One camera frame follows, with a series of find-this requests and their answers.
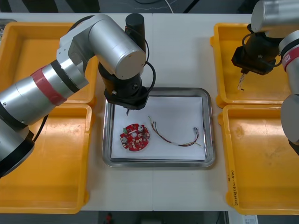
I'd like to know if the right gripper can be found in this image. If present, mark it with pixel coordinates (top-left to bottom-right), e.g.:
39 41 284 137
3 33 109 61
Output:
231 45 277 76

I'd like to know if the white cable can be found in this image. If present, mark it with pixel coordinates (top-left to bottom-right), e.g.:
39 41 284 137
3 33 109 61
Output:
163 0 182 11

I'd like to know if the white sheet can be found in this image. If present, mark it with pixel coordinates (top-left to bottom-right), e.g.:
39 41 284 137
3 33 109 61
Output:
111 96 206 161

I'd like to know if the round red circuit board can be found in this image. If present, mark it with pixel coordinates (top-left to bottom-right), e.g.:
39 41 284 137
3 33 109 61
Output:
119 124 152 152

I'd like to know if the twisted white wire harness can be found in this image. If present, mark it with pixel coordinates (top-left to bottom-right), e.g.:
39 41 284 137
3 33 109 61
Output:
236 72 245 91

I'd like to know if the yellow-orange plastic bin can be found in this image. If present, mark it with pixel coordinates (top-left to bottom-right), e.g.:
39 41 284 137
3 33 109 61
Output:
0 104 94 209
0 22 98 106
217 104 299 216
209 22 299 109

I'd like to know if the red black green-yellow wire harness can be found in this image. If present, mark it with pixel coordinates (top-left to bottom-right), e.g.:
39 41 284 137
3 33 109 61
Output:
148 114 203 148

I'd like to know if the steel tray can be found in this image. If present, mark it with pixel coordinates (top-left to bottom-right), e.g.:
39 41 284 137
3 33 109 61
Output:
101 87 216 168

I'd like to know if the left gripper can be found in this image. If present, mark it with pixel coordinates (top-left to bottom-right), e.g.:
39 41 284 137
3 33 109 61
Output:
103 85 150 117

